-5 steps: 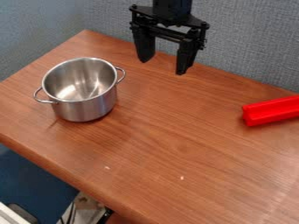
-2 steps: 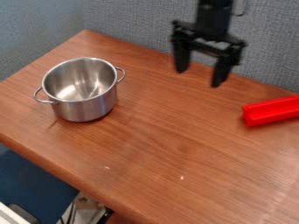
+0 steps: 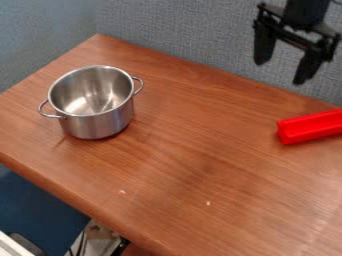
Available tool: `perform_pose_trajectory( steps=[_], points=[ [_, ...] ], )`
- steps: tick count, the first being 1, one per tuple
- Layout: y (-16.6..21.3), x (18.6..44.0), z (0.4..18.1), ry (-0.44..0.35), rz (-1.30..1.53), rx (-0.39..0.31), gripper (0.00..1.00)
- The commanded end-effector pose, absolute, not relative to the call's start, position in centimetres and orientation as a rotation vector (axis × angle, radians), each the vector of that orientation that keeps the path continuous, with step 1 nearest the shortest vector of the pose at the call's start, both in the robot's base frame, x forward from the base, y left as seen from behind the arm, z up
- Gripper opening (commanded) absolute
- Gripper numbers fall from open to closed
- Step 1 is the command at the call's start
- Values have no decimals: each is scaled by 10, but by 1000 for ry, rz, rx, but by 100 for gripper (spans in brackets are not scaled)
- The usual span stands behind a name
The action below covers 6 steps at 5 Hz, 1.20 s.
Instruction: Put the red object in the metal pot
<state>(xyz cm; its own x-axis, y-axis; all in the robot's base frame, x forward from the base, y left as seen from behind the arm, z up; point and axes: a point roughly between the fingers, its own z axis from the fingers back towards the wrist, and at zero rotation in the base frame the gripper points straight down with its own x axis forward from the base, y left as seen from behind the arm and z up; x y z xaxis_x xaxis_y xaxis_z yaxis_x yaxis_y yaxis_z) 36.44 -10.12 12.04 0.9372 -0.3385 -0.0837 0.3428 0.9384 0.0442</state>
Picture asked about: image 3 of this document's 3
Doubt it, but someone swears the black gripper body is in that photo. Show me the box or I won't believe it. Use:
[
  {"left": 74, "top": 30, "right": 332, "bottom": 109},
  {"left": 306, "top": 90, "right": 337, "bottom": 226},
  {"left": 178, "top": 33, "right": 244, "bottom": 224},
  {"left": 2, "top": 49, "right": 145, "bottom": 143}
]
[{"left": 254, "top": 0, "right": 341, "bottom": 60}]

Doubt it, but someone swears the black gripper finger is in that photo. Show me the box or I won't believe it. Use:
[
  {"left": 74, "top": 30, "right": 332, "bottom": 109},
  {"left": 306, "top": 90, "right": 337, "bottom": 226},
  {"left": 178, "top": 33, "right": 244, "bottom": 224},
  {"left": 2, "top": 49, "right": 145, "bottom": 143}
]
[
  {"left": 293, "top": 47, "right": 322, "bottom": 85},
  {"left": 254, "top": 20, "right": 276, "bottom": 65}
]

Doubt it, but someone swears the red rectangular block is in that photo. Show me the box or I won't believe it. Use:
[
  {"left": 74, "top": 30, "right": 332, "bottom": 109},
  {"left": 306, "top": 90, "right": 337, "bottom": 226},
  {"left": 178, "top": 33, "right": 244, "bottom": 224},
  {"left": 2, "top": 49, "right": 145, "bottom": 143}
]
[{"left": 277, "top": 109, "right": 342, "bottom": 144}]

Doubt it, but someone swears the stainless steel pot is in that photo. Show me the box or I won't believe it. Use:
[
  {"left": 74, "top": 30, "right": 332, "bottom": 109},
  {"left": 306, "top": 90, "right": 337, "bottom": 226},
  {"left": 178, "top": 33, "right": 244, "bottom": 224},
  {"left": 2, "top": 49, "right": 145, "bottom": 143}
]
[{"left": 38, "top": 65, "right": 145, "bottom": 140}]

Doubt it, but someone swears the white object at corner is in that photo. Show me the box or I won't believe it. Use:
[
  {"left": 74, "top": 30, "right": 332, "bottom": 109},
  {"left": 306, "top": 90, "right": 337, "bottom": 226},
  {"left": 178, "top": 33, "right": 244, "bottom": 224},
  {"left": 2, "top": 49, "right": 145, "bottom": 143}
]
[{"left": 0, "top": 231, "right": 35, "bottom": 256}]

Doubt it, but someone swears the metal table leg bracket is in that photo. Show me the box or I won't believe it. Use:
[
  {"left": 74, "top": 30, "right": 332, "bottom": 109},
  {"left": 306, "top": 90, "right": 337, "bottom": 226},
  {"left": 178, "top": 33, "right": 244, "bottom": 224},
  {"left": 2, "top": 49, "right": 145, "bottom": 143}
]
[{"left": 64, "top": 220, "right": 130, "bottom": 256}]

